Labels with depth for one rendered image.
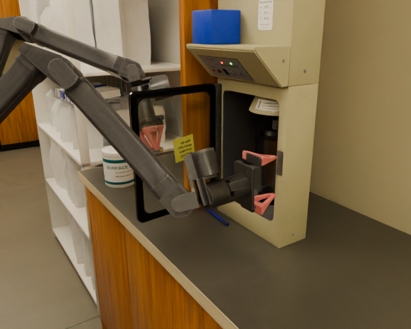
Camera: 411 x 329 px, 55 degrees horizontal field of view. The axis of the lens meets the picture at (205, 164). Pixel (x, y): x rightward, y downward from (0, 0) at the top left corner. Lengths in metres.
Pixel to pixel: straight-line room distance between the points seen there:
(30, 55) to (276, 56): 0.56
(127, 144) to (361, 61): 0.87
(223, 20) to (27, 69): 0.52
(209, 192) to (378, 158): 0.75
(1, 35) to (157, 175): 0.80
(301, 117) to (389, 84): 0.38
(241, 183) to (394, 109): 0.67
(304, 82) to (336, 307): 0.56
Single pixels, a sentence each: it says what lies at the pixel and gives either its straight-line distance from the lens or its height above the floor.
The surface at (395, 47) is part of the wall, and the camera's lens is 1.38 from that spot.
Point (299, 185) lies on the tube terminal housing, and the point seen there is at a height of 1.13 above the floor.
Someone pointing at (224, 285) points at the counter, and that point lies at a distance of 1.04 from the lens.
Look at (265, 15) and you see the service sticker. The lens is 1.11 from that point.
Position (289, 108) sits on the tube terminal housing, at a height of 1.35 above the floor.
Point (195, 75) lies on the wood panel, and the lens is 1.31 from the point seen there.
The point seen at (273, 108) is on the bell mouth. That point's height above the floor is 1.34.
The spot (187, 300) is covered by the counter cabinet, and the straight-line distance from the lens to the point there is 1.18.
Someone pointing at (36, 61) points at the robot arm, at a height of 1.49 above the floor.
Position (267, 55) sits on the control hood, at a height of 1.49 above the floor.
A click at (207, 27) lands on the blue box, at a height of 1.56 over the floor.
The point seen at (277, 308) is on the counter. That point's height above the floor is 0.94.
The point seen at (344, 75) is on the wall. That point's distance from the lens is 1.48.
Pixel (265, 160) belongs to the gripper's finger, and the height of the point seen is 1.27.
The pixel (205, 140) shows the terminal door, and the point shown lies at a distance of 1.29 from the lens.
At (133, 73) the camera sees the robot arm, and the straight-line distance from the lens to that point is 1.26.
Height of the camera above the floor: 1.55
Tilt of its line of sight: 19 degrees down
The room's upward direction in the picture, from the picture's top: straight up
